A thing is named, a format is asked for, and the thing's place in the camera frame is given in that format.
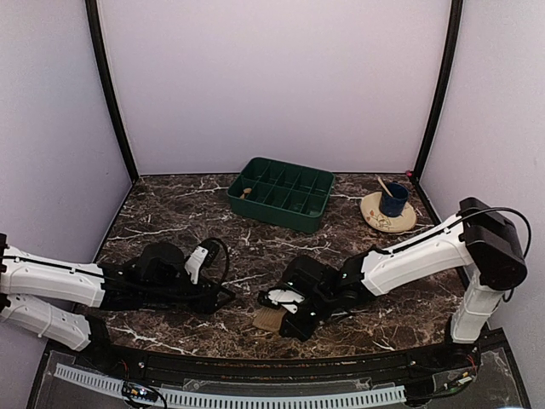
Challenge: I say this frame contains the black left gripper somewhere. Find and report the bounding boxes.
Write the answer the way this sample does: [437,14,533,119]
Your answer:
[143,274,236,315]

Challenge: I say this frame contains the tan brown sock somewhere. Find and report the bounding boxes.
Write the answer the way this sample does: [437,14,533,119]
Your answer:
[252,307,288,333]

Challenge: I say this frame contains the brown argyle sock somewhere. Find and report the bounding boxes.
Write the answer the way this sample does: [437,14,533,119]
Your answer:
[240,187,252,199]

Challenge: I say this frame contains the green compartment tray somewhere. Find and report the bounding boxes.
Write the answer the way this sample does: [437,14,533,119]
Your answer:
[227,157,335,233]

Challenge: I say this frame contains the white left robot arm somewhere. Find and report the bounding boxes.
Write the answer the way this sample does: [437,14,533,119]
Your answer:
[1,235,236,372]

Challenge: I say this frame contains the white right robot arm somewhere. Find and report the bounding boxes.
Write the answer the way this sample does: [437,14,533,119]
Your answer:
[261,197,530,370]

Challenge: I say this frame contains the small circuit board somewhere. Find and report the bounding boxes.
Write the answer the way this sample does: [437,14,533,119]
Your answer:
[121,382,159,404]

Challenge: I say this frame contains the cream floral plate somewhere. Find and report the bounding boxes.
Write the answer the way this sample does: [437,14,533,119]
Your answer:
[359,191,418,233]

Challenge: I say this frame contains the dark blue mug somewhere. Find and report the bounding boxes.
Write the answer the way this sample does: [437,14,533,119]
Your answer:
[379,182,410,217]

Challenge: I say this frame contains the wooden spoon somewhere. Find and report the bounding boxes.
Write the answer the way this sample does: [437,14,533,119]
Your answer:
[377,176,393,198]

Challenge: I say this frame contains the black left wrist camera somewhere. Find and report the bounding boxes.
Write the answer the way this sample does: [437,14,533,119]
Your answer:
[138,241,214,286]

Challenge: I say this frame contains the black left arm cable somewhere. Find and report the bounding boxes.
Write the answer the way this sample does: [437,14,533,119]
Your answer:
[118,236,231,299]

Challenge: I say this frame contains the black front table rail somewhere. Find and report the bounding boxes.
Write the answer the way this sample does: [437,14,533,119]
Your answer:
[110,344,479,382]

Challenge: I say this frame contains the white slotted cable duct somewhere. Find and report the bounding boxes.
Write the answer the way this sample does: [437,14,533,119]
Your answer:
[54,364,406,409]

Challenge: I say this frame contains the black right frame post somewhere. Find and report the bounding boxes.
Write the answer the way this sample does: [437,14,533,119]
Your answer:
[412,0,464,184]

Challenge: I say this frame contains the black frame post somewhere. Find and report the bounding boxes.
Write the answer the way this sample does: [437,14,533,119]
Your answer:
[412,0,464,184]
[84,0,139,184]

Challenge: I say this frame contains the black left frame post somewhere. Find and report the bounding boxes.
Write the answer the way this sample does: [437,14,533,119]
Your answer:
[84,0,139,184]

